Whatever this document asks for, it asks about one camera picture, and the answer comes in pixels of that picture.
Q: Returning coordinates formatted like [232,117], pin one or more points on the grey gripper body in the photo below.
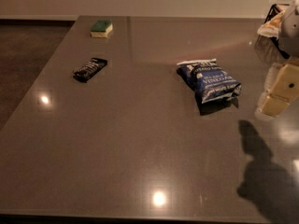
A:
[291,32]

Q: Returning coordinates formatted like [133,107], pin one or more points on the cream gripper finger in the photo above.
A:
[271,76]
[284,91]

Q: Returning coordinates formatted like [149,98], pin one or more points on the blue chip bag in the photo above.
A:
[208,80]

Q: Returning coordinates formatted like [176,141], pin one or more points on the green and yellow sponge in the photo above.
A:
[101,29]

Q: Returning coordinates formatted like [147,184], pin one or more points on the black snack wrapper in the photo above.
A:
[89,69]

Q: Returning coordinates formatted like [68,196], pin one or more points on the black wire basket with bag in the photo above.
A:
[271,25]

